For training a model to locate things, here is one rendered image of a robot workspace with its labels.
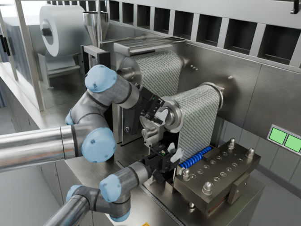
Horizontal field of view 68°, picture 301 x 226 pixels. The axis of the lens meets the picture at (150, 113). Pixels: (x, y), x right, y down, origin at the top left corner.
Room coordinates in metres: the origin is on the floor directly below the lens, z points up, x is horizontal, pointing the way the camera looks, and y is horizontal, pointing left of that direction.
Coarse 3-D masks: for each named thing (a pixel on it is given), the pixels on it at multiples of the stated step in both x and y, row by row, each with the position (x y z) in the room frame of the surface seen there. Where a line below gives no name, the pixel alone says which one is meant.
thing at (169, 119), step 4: (160, 108) 0.75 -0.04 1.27; (164, 108) 0.74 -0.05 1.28; (168, 108) 0.73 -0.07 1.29; (160, 112) 0.75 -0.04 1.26; (168, 112) 0.72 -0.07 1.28; (172, 112) 0.72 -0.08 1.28; (168, 116) 0.72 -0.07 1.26; (172, 116) 0.71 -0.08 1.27; (168, 120) 0.72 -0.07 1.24; (172, 120) 0.71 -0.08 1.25; (164, 124) 0.73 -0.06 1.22; (168, 124) 0.72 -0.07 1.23
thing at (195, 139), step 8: (208, 120) 0.83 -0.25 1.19; (192, 128) 0.75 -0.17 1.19; (200, 128) 0.79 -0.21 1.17; (208, 128) 0.84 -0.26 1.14; (184, 136) 0.72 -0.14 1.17; (192, 136) 0.76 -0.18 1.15; (200, 136) 0.80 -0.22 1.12; (208, 136) 0.85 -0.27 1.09; (184, 144) 0.73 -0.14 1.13; (192, 144) 0.77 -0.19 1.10; (200, 144) 0.81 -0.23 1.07; (208, 144) 0.86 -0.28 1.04; (184, 152) 0.73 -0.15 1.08; (192, 152) 0.77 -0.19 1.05; (184, 160) 0.74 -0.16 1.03
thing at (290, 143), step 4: (288, 136) 0.72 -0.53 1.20; (292, 136) 0.71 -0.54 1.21; (288, 140) 0.71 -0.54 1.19; (292, 140) 0.70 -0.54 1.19; (296, 140) 0.70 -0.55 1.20; (300, 140) 0.69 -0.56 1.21; (288, 144) 0.71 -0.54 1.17; (292, 144) 0.70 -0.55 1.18; (296, 144) 0.69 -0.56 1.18; (300, 144) 0.68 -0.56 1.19; (292, 148) 0.70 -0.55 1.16; (296, 148) 0.69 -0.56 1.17
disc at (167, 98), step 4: (164, 96) 0.77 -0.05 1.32; (168, 96) 0.76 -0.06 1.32; (168, 100) 0.75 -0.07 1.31; (172, 100) 0.74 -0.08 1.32; (176, 104) 0.72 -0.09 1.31; (180, 108) 0.71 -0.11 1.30; (180, 112) 0.71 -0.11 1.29; (180, 116) 0.71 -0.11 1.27; (180, 120) 0.70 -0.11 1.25; (180, 124) 0.70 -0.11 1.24; (164, 128) 0.76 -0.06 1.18; (176, 128) 0.71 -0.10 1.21; (180, 128) 0.70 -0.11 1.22; (172, 132) 0.73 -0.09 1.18; (176, 132) 0.71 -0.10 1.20
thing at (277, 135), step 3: (273, 129) 0.76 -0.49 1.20; (276, 129) 0.75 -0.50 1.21; (273, 132) 0.76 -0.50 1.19; (276, 132) 0.75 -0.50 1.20; (279, 132) 0.74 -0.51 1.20; (282, 132) 0.73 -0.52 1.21; (273, 135) 0.75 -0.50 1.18; (276, 135) 0.75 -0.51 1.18; (279, 135) 0.74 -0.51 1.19; (282, 135) 0.73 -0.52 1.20; (285, 135) 0.72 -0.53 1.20; (270, 138) 0.76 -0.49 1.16; (273, 138) 0.75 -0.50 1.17; (276, 138) 0.74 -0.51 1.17; (279, 138) 0.74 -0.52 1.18; (282, 138) 0.73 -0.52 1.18; (276, 141) 0.74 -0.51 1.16; (279, 141) 0.73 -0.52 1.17; (282, 141) 0.73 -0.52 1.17
